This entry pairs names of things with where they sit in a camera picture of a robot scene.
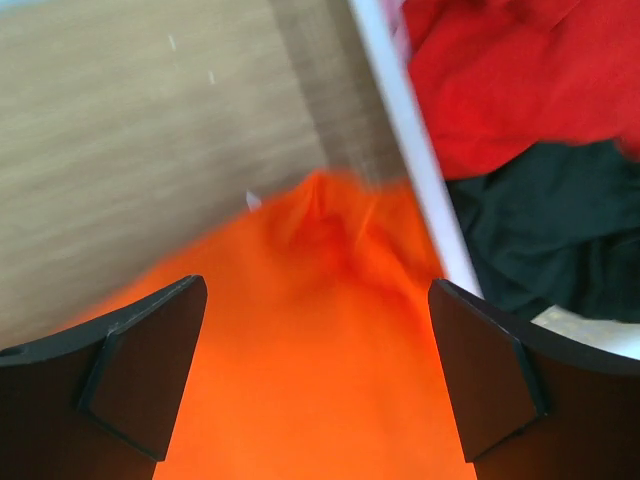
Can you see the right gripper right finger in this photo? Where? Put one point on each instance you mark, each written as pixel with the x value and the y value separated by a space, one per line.
pixel 530 403

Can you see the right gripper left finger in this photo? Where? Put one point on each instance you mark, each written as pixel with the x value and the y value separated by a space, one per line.
pixel 100 400

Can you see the orange t-shirt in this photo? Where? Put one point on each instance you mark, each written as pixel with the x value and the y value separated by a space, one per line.
pixel 316 358

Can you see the black t-shirt in basket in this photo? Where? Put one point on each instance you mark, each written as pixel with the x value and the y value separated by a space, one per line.
pixel 556 226

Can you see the white paper scrap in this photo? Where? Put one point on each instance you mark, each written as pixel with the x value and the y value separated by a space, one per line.
pixel 253 201

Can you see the red t-shirt in basket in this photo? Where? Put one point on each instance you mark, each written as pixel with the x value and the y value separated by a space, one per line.
pixel 492 78

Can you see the white plastic laundry basket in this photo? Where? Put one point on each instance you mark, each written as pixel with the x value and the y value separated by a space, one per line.
pixel 392 81

